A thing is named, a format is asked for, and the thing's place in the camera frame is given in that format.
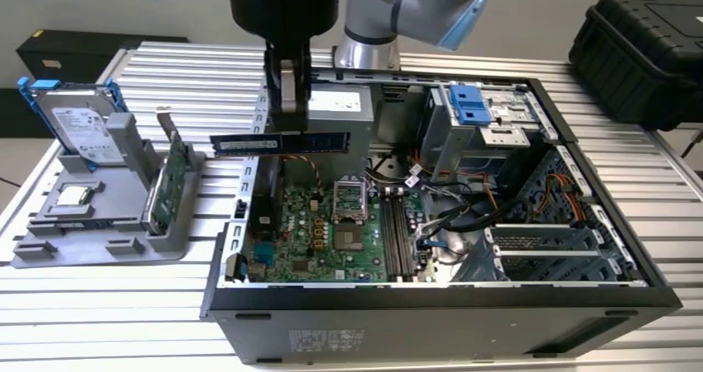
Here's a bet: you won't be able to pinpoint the grey parts rack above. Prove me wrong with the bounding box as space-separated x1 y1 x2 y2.
9 112 208 269

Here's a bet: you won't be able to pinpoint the silver CPU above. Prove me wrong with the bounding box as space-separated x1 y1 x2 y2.
58 185 92 206

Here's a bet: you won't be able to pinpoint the black cabinet yellow label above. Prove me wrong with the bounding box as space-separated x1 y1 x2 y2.
14 29 189 89

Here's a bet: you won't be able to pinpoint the blue plastic drive latch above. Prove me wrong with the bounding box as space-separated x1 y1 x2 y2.
447 84 492 126

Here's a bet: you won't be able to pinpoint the metal socket cover frame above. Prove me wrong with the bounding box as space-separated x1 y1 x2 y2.
332 174 368 221

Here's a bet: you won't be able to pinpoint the black case fan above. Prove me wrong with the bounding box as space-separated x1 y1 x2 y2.
249 156 284 244

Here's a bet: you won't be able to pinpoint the hard disk in blue carrier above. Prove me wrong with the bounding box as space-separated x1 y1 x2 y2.
16 77 130 171

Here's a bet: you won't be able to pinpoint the orange red wire bundle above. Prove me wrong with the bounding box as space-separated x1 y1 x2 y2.
535 173 592 229

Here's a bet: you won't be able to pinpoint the CPU socket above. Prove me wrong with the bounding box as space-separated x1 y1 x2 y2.
332 219 367 253

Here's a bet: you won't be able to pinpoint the green graphics card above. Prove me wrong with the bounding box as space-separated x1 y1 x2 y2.
140 106 192 236

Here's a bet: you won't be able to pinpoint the grey wires white plugs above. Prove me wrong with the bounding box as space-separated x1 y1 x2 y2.
364 157 440 194

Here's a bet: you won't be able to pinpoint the black cable bundle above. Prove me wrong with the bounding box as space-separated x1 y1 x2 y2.
432 182 528 233

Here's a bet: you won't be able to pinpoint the grey metal slot cover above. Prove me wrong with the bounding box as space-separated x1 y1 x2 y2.
485 223 600 253
493 248 617 282

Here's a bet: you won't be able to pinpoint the thin orange cable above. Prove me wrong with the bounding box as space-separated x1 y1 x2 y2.
481 173 500 209

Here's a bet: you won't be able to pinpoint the green motherboard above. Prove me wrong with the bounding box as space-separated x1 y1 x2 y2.
244 182 440 285

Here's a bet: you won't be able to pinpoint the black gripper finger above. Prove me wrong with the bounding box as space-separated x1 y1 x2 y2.
264 58 313 133

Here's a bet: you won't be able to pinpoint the dark blue RAM stick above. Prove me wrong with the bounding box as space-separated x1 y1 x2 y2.
209 131 352 158

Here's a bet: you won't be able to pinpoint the black hard equipment case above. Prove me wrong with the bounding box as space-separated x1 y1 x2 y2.
567 0 703 133

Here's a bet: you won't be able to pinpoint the black open PC case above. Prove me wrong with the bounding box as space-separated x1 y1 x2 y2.
197 63 685 367

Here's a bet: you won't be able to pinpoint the grey power supply unit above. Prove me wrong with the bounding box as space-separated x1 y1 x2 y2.
271 81 376 184

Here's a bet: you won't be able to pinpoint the red yellow fan wire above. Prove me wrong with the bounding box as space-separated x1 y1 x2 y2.
280 156 327 196

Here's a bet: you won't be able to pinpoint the low black cabinet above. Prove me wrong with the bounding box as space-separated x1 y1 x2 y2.
0 87 34 139

